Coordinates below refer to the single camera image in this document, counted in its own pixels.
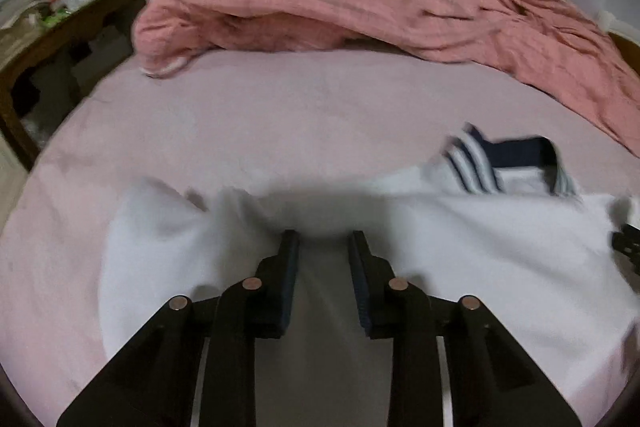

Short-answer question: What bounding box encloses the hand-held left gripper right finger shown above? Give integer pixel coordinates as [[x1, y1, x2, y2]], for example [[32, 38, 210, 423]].
[[347, 229, 583, 427]]

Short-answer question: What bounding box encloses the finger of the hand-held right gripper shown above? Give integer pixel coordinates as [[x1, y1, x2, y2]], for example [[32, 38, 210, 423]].
[[611, 221, 640, 272]]

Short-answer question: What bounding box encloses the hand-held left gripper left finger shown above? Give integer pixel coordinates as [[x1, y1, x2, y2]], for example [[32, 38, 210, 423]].
[[56, 229, 302, 427]]

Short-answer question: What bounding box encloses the white and navy jacket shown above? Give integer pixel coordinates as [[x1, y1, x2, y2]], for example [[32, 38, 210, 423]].
[[99, 123, 640, 427]]

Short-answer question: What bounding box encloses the pink bed sheet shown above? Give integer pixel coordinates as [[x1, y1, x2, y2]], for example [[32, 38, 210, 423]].
[[0, 49, 640, 427]]

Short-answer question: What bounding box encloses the wooden headboard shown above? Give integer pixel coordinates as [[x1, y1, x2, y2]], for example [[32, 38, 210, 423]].
[[599, 9, 640, 74]]

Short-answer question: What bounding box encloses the wooden desk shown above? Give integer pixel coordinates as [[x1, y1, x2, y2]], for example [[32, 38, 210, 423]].
[[0, 0, 162, 171]]

